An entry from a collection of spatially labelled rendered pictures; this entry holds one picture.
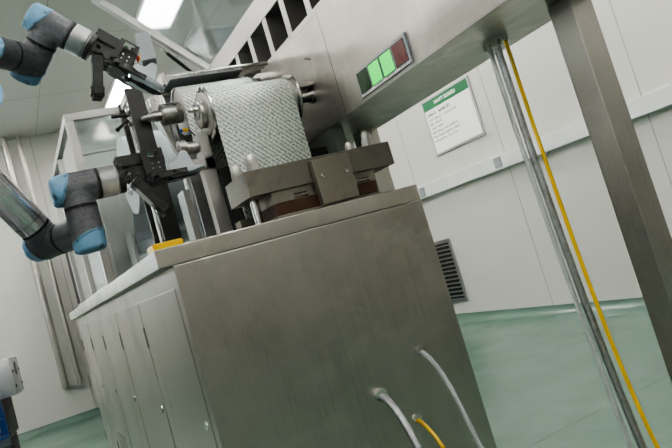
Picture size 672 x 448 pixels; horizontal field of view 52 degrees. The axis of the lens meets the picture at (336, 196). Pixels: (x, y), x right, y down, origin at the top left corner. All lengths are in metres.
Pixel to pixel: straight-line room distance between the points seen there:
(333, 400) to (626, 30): 3.04
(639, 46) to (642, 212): 2.74
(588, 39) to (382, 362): 0.82
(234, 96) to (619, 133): 0.97
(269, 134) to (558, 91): 2.89
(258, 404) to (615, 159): 0.86
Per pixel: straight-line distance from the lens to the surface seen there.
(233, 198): 1.71
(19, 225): 1.75
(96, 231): 1.68
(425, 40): 1.53
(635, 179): 1.42
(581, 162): 4.47
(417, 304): 1.67
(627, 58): 4.16
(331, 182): 1.65
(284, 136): 1.88
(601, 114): 1.42
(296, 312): 1.53
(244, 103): 1.87
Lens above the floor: 0.78
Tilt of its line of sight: 5 degrees up
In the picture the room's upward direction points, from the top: 16 degrees counter-clockwise
